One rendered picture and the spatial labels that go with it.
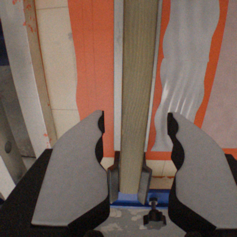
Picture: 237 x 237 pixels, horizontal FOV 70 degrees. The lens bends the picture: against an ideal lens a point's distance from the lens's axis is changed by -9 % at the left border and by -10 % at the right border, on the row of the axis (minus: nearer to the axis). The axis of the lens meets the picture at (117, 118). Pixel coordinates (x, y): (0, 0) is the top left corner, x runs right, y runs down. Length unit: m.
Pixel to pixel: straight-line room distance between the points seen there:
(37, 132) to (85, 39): 0.17
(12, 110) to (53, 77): 1.42
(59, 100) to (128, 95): 0.17
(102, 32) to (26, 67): 0.12
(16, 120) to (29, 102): 1.45
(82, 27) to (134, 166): 0.20
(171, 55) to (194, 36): 0.04
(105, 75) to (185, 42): 0.13
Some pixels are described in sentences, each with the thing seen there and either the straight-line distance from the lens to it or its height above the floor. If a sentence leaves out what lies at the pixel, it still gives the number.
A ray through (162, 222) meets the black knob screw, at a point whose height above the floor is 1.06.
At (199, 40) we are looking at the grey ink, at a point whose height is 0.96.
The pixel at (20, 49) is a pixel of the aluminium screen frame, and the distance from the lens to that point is 0.28.
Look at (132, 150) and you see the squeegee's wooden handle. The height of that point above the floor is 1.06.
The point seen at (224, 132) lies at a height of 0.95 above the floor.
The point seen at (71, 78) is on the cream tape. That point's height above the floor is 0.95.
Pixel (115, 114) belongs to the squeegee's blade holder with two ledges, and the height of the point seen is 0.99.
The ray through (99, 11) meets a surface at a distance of 0.28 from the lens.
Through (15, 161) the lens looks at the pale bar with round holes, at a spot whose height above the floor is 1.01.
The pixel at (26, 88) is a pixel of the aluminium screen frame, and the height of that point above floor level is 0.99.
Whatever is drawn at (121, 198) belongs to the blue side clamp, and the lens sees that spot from 0.41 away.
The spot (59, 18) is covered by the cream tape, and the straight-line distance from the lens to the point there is 0.29.
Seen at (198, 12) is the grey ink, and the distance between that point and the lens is 0.29.
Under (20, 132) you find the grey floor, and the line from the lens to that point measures 1.83.
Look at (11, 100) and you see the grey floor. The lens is 1.68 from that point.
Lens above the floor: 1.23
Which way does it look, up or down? 57 degrees down
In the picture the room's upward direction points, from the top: 174 degrees counter-clockwise
